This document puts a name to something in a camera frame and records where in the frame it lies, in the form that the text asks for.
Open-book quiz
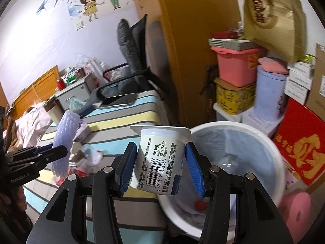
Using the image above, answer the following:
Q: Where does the pink bed quilt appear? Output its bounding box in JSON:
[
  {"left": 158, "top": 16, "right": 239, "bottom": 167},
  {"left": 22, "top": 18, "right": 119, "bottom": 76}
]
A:
[{"left": 8, "top": 104, "right": 55, "bottom": 155}]

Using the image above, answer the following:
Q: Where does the pale green plastic bag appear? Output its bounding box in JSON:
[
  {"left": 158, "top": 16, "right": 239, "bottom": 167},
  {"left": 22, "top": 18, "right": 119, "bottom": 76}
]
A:
[{"left": 69, "top": 97, "right": 87, "bottom": 111}]

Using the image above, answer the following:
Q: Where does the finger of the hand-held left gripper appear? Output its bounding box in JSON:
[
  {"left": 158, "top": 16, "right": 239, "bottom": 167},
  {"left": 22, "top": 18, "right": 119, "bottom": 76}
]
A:
[
  {"left": 5, "top": 144, "right": 54, "bottom": 159},
  {"left": 6, "top": 145, "right": 68, "bottom": 174}
]

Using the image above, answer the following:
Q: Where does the red wrapper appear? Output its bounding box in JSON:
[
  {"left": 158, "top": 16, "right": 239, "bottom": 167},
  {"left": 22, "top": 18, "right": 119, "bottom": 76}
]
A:
[{"left": 68, "top": 166, "right": 88, "bottom": 177}]

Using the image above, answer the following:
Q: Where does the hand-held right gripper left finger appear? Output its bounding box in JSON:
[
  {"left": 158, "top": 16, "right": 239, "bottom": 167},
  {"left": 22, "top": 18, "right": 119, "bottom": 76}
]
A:
[{"left": 30, "top": 142, "right": 139, "bottom": 244}]

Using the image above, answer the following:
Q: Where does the white cardboard box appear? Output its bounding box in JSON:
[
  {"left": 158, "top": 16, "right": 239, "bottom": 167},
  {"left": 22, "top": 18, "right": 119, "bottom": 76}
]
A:
[{"left": 241, "top": 107, "right": 285, "bottom": 138}]

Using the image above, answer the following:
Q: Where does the dark red box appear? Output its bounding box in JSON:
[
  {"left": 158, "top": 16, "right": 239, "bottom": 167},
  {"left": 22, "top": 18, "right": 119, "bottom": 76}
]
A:
[{"left": 213, "top": 30, "right": 244, "bottom": 40}]

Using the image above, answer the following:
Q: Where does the pink stool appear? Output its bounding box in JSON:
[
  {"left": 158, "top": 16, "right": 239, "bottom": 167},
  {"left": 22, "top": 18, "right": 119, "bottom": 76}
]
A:
[{"left": 279, "top": 192, "right": 311, "bottom": 230}]

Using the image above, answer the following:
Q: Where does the wooden headboard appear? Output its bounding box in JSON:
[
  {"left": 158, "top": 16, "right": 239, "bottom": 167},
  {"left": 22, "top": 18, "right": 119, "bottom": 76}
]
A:
[{"left": 8, "top": 65, "right": 60, "bottom": 112}]

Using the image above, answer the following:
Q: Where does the white plastic bag red print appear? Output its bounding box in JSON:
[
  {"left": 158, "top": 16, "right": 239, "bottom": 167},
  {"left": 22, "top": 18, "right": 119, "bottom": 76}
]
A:
[{"left": 85, "top": 57, "right": 109, "bottom": 92}]

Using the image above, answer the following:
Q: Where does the lavender bucket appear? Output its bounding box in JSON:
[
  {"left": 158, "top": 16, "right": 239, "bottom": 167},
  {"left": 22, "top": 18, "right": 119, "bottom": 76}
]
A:
[{"left": 253, "top": 65, "right": 290, "bottom": 121}]

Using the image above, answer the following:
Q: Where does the gold paper bag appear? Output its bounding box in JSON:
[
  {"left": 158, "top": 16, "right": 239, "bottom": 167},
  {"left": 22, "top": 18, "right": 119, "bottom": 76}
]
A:
[{"left": 239, "top": 0, "right": 308, "bottom": 63}]

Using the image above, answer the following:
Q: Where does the grey padded chair cushion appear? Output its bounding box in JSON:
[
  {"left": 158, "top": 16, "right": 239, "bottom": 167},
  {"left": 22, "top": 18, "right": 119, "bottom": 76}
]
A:
[{"left": 102, "top": 19, "right": 153, "bottom": 94}]

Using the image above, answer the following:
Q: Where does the clear plastic wrapper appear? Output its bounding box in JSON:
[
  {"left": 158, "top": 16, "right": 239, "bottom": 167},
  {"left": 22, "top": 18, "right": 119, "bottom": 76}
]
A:
[{"left": 81, "top": 144, "right": 104, "bottom": 164}]

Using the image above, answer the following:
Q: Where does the pink bucket lid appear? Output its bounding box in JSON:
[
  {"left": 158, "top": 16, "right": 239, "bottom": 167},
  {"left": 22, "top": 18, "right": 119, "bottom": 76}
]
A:
[{"left": 258, "top": 57, "right": 290, "bottom": 75}]

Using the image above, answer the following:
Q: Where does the stack of white boxes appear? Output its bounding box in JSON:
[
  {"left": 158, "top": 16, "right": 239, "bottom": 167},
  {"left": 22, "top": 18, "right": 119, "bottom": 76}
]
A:
[{"left": 283, "top": 61, "right": 316, "bottom": 105}]

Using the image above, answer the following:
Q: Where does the clear plastic bag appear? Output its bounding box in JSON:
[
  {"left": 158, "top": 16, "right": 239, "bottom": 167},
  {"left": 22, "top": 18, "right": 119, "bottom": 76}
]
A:
[{"left": 75, "top": 52, "right": 92, "bottom": 69}]

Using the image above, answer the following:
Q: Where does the dark blue case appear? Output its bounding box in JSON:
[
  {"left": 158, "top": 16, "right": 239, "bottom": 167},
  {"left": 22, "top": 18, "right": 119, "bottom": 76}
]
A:
[{"left": 76, "top": 89, "right": 107, "bottom": 119}]

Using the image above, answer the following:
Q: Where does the white yogurt cup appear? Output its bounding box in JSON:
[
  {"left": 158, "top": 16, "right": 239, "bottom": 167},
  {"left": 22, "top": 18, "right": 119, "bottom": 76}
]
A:
[{"left": 129, "top": 125, "right": 191, "bottom": 196}]

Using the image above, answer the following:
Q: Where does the yellow wooden wardrobe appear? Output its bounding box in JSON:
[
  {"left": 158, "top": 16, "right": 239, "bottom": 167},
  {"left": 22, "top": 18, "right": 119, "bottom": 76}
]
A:
[{"left": 129, "top": 0, "right": 244, "bottom": 133}]

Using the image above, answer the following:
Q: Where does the clear plastic storage box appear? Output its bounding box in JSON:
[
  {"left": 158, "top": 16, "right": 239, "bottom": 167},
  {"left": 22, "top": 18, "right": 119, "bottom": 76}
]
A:
[{"left": 213, "top": 102, "right": 243, "bottom": 122}]

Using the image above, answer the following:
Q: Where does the black tripod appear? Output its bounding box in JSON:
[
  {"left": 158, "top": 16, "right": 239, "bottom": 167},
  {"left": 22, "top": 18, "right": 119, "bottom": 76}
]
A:
[{"left": 200, "top": 65, "right": 219, "bottom": 122}]

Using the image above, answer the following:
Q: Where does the brown blanket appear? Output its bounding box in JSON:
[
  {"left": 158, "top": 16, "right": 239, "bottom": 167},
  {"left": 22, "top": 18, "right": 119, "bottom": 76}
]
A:
[{"left": 5, "top": 117, "right": 18, "bottom": 153}]

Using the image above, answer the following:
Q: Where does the cartoon wall sticker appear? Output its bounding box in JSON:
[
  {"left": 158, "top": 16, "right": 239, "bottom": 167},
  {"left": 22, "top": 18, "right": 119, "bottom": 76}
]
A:
[{"left": 36, "top": 0, "right": 135, "bottom": 31}]

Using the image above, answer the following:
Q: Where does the brown and beige thermos cup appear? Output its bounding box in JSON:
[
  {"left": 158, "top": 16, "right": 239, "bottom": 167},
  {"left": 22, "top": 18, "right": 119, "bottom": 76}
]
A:
[{"left": 42, "top": 98, "right": 65, "bottom": 124}]

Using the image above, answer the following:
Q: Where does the clear plastic bottle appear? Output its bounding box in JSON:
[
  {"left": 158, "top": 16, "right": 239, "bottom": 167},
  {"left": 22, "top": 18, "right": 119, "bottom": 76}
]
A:
[{"left": 218, "top": 151, "right": 240, "bottom": 169}]

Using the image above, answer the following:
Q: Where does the white round waste bin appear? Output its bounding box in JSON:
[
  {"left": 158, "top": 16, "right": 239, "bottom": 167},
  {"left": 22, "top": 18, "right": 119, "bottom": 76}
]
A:
[{"left": 157, "top": 121, "right": 286, "bottom": 242}]

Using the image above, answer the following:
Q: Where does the black office chair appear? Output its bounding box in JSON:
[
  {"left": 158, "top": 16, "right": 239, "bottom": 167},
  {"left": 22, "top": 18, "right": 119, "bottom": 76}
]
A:
[{"left": 96, "top": 14, "right": 178, "bottom": 102}]

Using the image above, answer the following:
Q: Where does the green striped flat box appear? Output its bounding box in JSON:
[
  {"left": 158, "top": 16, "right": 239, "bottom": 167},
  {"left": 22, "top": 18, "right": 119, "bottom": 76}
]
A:
[{"left": 208, "top": 38, "right": 262, "bottom": 51}]

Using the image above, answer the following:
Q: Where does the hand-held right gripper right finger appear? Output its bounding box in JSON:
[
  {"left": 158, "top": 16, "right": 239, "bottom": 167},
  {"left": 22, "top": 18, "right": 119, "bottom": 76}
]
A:
[{"left": 185, "top": 142, "right": 294, "bottom": 244}]

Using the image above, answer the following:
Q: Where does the pink plastic storage bin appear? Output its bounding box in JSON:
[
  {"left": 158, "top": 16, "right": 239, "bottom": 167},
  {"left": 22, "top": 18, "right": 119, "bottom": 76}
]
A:
[{"left": 211, "top": 46, "right": 267, "bottom": 87}]

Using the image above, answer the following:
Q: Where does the white foam fruit net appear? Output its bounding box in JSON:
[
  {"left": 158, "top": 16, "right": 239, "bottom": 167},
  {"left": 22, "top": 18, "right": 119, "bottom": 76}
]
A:
[{"left": 52, "top": 110, "right": 81, "bottom": 179}]

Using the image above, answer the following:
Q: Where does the black smartphone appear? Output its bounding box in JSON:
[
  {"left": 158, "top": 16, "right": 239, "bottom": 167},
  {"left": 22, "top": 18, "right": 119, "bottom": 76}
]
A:
[{"left": 99, "top": 93, "right": 138, "bottom": 110}]

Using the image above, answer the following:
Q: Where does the grey bedside cabinet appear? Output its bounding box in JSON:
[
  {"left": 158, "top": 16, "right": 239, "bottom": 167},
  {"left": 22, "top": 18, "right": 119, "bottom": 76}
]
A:
[{"left": 54, "top": 77, "right": 92, "bottom": 111}]

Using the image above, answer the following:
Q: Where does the striped tablecloth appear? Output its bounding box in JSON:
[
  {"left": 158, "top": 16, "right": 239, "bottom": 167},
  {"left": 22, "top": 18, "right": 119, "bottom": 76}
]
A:
[{"left": 22, "top": 90, "right": 169, "bottom": 244}]

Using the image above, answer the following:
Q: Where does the brown cardboard box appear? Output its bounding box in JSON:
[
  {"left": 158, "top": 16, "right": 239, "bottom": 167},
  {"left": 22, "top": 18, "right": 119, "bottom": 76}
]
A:
[{"left": 305, "top": 43, "right": 325, "bottom": 122}]

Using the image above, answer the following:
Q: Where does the yellow floral box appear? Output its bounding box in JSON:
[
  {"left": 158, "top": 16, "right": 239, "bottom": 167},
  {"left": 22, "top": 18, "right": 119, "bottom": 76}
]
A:
[{"left": 214, "top": 77, "right": 257, "bottom": 115}]

